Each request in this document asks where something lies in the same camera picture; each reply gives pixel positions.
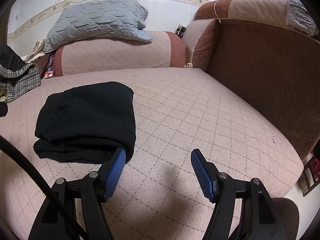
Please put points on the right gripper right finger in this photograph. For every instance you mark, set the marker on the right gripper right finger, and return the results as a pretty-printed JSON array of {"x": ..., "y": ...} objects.
[{"x": 242, "y": 209}]

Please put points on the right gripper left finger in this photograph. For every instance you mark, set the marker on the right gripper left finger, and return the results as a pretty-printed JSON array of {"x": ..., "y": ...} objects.
[{"x": 76, "y": 212}]

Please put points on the black pants with white print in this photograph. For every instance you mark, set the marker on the black pants with white print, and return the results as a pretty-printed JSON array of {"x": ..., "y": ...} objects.
[{"x": 87, "y": 124}]

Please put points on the pink quilted sofa seat cover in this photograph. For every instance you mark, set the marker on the pink quilted sofa seat cover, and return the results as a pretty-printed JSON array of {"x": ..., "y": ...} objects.
[{"x": 176, "y": 110}]

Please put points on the houndstooth checked jacket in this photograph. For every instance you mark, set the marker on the houndstooth checked jacket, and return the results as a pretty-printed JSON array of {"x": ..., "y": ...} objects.
[{"x": 17, "y": 76}]

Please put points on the colourful snack packet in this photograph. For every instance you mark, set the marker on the colourful snack packet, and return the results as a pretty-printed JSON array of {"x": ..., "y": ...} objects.
[{"x": 49, "y": 71}]

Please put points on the red brown small cushion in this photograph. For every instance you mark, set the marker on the red brown small cushion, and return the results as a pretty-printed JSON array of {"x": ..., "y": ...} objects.
[{"x": 200, "y": 40}]

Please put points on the pink and red bolster cushion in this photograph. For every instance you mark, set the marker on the pink and red bolster cushion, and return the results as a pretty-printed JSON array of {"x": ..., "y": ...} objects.
[{"x": 94, "y": 55}]

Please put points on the grey quilted pillow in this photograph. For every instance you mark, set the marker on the grey quilted pillow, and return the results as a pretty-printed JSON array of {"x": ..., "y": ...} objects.
[{"x": 116, "y": 19}]

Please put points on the small dark keychain object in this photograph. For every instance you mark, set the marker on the small dark keychain object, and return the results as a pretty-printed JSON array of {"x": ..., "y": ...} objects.
[{"x": 180, "y": 31}]

